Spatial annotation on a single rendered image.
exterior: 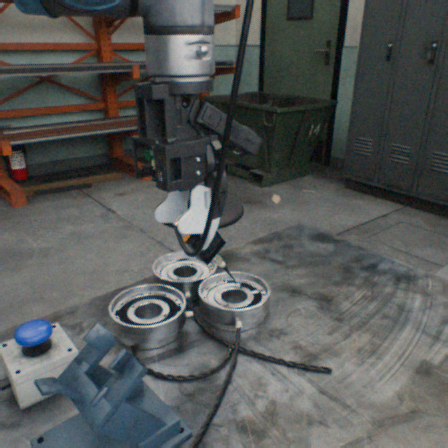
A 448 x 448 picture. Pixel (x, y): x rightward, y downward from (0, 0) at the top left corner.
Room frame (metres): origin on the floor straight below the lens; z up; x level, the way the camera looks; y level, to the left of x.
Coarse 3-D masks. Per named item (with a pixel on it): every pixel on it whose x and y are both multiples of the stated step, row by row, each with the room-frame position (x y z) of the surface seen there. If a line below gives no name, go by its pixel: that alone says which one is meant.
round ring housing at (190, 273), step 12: (180, 252) 0.65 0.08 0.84; (156, 264) 0.61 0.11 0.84; (168, 264) 0.63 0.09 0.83; (180, 264) 0.62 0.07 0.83; (192, 264) 0.63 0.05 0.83; (204, 264) 0.63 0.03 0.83; (216, 264) 0.60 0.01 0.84; (156, 276) 0.57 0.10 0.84; (168, 276) 0.59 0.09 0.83; (180, 276) 0.62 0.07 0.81; (192, 276) 0.62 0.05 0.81; (180, 288) 0.55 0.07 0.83; (192, 288) 0.55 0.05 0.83; (192, 300) 0.56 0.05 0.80
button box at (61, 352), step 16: (64, 336) 0.41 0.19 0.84; (0, 352) 0.39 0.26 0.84; (16, 352) 0.39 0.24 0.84; (32, 352) 0.38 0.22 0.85; (48, 352) 0.39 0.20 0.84; (64, 352) 0.39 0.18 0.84; (16, 368) 0.36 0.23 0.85; (32, 368) 0.36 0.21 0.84; (48, 368) 0.37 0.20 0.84; (64, 368) 0.38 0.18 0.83; (0, 384) 0.36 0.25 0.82; (16, 384) 0.35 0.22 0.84; (32, 384) 0.35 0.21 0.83; (32, 400) 0.35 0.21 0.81
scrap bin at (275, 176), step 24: (216, 96) 4.24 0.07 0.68; (240, 96) 4.41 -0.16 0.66; (264, 96) 4.49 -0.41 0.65; (288, 96) 4.24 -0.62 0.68; (240, 120) 3.78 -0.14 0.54; (264, 120) 3.49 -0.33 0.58; (288, 120) 3.50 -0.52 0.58; (312, 120) 3.71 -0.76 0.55; (264, 144) 3.55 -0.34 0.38; (288, 144) 3.65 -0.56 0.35; (312, 144) 3.83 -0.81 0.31; (240, 168) 3.98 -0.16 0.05; (264, 168) 3.62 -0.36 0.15; (288, 168) 3.71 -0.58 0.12; (312, 168) 3.93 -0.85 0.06
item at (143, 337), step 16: (144, 288) 0.54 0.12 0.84; (160, 288) 0.54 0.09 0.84; (112, 304) 0.49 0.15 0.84; (144, 304) 0.51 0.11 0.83; (160, 304) 0.50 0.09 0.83; (112, 320) 0.46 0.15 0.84; (144, 320) 0.47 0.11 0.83; (176, 320) 0.46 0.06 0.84; (128, 336) 0.44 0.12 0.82; (144, 336) 0.44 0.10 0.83; (160, 336) 0.44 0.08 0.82; (176, 336) 0.47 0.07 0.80
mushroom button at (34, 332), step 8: (32, 320) 0.41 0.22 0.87; (40, 320) 0.41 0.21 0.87; (24, 328) 0.39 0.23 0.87; (32, 328) 0.39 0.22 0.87; (40, 328) 0.39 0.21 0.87; (48, 328) 0.39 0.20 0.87; (16, 336) 0.38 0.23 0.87; (24, 336) 0.38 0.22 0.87; (32, 336) 0.38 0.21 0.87; (40, 336) 0.38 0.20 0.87; (48, 336) 0.39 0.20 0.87; (24, 344) 0.37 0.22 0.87; (32, 344) 0.37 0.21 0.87; (40, 344) 0.39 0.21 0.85
